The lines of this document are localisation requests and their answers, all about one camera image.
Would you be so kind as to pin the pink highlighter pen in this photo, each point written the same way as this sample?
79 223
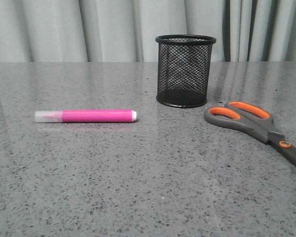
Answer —
66 116

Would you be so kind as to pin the black mesh pen holder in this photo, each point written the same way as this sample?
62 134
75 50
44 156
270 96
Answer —
183 69

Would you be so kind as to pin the grey curtain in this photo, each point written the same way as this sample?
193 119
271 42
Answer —
125 30

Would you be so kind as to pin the grey orange scissors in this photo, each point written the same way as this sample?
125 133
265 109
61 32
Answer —
253 121

